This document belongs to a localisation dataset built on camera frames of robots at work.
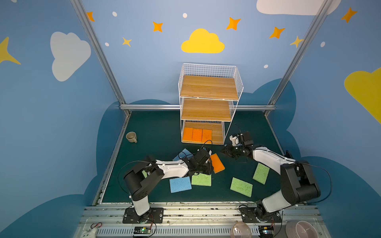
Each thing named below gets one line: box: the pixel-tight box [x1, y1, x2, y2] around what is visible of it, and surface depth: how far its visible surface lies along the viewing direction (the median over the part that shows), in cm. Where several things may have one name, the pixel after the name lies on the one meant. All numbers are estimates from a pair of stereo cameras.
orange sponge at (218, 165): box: [209, 153, 226, 174], surface depth 92 cm
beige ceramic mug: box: [125, 131, 138, 144], surface depth 103 cm
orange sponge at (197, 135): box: [191, 128, 203, 142], surface depth 107 cm
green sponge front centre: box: [191, 172, 212, 187], surface depth 86 cm
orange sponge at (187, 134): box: [182, 126, 193, 142], surface depth 106 cm
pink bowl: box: [285, 220, 320, 238], surface depth 71 cm
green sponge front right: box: [230, 177, 254, 198], surface depth 84 cm
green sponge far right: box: [252, 162, 270, 185], surface depth 88 cm
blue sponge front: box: [169, 176, 192, 194], surface depth 86 cm
